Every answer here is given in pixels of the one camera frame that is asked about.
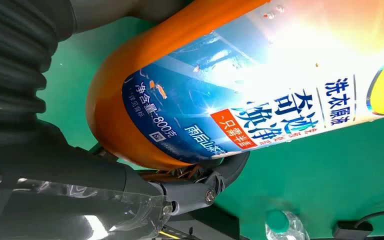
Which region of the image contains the clear water bottle green cap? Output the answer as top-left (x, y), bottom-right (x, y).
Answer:
top-left (264, 209), bottom-right (310, 240)

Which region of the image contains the small black adapter hub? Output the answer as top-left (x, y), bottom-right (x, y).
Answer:
top-left (332, 220), bottom-right (374, 240)

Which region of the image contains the thin black hub cable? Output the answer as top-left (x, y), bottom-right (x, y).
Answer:
top-left (353, 209), bottom-right (384, 229)

